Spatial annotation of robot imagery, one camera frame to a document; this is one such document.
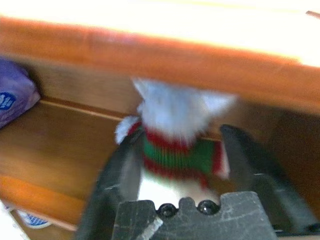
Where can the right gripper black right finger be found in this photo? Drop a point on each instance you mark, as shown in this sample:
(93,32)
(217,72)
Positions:
(255,162)

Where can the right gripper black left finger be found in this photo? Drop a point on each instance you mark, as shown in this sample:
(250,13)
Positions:
(110,187)

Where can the white plush cat cup toy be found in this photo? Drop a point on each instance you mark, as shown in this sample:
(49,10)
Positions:
(175,155)

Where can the white bottle blue print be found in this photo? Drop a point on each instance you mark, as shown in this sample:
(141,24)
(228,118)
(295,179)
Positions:
(32,218)

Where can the wooden cabinet shelf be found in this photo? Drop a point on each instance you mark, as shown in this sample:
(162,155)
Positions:
(62,150)

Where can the wooden cabinet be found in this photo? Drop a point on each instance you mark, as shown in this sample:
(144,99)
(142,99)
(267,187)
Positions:
(175,62)

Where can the purple tissue pack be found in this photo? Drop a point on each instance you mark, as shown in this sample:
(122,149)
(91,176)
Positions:
(15,95)

